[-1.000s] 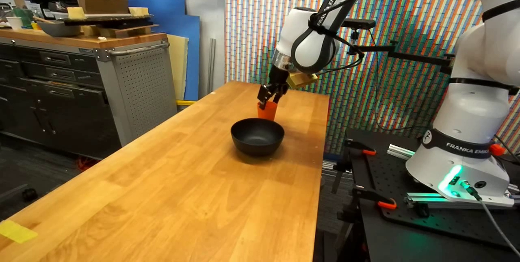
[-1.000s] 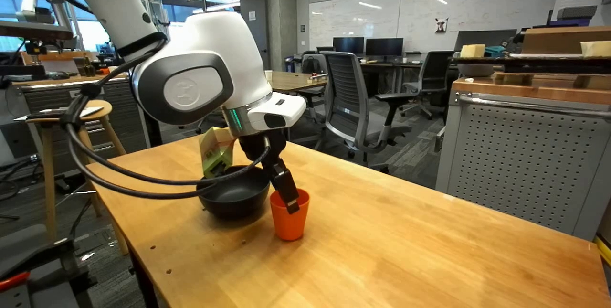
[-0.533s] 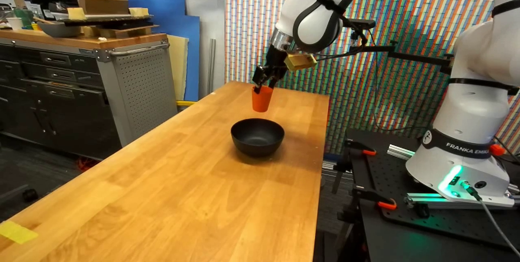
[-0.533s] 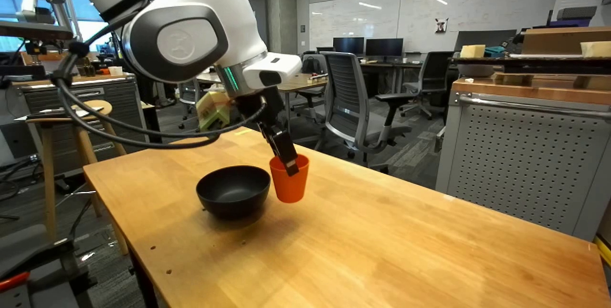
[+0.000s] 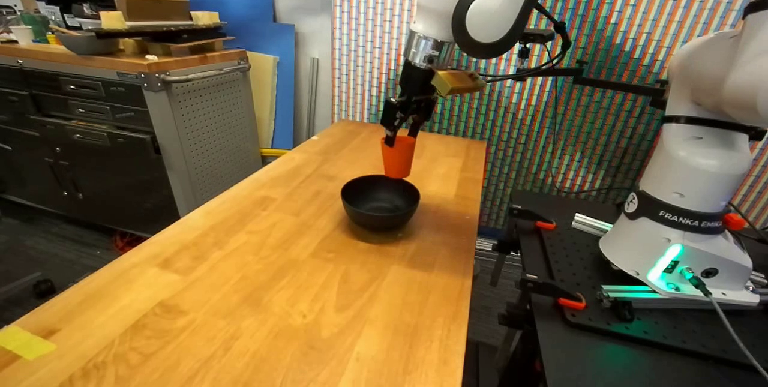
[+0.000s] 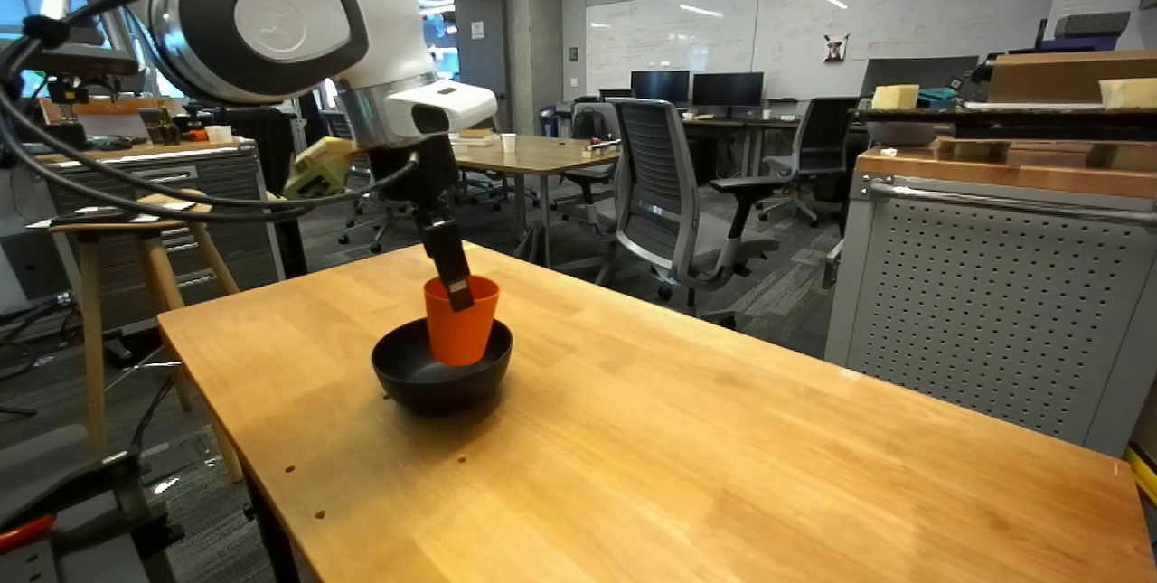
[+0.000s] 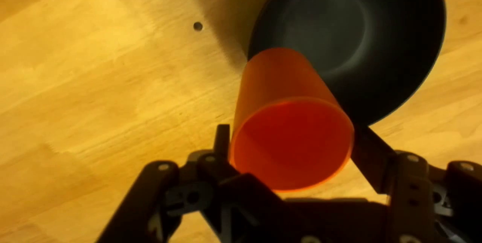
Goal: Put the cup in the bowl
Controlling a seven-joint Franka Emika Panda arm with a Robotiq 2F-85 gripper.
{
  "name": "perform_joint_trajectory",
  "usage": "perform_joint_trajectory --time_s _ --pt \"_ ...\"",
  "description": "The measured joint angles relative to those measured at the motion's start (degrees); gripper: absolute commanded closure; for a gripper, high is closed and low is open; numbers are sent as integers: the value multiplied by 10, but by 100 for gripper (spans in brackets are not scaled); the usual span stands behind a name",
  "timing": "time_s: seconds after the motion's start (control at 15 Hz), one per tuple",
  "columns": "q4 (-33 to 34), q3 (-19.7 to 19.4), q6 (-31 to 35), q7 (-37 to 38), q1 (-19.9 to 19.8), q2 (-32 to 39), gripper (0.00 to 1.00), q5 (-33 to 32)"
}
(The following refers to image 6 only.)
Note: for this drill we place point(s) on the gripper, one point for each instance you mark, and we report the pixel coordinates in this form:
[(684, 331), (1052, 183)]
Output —
[(418, 176)]

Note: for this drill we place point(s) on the orange plastic cup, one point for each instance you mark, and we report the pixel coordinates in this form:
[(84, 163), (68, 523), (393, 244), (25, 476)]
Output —
[(459, 334)]

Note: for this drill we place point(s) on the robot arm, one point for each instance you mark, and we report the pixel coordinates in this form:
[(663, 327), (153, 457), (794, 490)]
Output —
[(380, 23)]

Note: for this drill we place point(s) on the black bowl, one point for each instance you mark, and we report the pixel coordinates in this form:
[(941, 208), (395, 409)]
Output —
[(434, 384)]

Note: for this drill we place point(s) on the small white cup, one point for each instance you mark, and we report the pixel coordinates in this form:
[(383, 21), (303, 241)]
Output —
[(219, 135), (509, 144)]

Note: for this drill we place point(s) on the grey bowl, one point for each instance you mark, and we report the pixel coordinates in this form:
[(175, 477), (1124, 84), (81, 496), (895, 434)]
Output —
[(899, 133)]

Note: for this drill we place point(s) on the wooden table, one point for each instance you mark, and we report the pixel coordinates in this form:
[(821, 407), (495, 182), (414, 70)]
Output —
[(542, 154)]

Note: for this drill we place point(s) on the grey door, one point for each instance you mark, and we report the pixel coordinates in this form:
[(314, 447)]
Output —
[(484, 59)]

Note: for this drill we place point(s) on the grey mesh office chair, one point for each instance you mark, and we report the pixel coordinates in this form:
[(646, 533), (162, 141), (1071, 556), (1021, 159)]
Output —
[(655, 194)]

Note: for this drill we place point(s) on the window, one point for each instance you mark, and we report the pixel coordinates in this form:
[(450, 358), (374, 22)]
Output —
[(438, 36)]

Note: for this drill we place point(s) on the grey drawer cabinet wooden top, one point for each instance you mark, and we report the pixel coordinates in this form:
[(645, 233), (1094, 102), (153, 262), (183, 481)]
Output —
[(217, 203)]

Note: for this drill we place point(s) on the whiteboard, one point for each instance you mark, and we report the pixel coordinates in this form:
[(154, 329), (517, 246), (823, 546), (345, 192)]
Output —
[(922, 14), (669, 41)]

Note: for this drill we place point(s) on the row of monitors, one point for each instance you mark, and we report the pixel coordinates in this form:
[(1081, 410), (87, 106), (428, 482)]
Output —
[(723, 89)]

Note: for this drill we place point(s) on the wooden stool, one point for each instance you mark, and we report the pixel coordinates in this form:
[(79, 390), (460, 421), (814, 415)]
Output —
[(90, 312)]

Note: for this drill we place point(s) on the black office chair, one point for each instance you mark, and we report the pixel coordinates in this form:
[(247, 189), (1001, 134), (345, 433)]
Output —
[(823, 149)]

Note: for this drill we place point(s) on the small picture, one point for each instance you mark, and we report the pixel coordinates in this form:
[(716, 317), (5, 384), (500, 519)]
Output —
[(835, 48)]

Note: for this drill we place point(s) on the yellow sponge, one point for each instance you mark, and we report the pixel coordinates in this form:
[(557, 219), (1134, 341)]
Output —
[(895, 97), (1130, 93)]

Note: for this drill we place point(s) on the grey perforated cabinet wooden top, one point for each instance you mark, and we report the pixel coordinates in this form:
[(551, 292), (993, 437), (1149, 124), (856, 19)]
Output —
[(994, 312)]

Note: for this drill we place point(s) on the cardboard box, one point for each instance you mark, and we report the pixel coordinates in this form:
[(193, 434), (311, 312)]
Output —
[(1067, 77)]

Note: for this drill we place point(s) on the camera on mount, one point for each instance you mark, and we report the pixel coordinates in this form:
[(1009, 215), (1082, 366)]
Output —
[(81, 61)]

